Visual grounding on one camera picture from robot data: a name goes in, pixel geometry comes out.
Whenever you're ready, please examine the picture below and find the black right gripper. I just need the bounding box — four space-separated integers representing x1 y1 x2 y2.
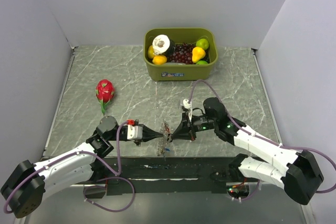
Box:
171 111 217 141

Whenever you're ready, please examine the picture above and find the black key tag with key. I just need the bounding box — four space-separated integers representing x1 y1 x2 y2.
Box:
167 134 173 142

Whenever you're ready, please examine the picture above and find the round metal key organizer disc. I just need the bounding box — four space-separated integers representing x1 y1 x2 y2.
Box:
156 120 172 158

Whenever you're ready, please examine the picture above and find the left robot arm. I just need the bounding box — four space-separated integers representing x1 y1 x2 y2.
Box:
1 116 163 218

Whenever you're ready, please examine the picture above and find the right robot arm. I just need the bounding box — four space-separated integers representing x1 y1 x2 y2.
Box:
171 97 324 205

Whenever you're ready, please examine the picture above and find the red dragon fruit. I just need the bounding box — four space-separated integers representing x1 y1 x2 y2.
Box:
96 79 115 114

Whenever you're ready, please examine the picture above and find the olive green plastic bin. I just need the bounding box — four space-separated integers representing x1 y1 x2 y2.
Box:
143 27 218 81

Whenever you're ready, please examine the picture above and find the green fruit front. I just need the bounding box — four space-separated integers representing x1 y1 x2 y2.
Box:
196 60 208 65

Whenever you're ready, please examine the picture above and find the orange fruit front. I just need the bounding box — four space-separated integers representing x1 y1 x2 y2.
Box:
152 55 167 65

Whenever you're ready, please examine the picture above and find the dark red grapes bunch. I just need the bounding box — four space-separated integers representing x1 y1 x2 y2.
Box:
167 43 195 65

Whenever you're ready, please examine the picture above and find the yellow pear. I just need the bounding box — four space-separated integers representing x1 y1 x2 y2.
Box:
192 47 206 63

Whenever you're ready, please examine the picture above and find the yellow lemon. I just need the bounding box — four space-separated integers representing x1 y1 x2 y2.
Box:
147 45 156 60

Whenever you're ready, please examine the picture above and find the white black tape roll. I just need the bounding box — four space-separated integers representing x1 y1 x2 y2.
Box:
152 35 175 56

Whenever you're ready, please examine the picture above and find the green lime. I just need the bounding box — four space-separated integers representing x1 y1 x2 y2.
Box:
195 38 209 51

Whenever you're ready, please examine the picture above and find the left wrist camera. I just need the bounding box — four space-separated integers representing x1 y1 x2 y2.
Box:
127 120 142 141

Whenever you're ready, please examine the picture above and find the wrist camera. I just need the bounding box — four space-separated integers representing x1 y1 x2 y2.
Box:
127 120 142 141
181 99 193 120

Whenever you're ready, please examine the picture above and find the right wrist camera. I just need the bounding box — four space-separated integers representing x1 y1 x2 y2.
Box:
181 99 193 120

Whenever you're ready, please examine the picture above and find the aluminium rail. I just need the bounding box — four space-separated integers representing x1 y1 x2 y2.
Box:
24 163 304 188

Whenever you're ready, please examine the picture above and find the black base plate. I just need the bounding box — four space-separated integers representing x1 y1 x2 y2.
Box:
72 157 291 196

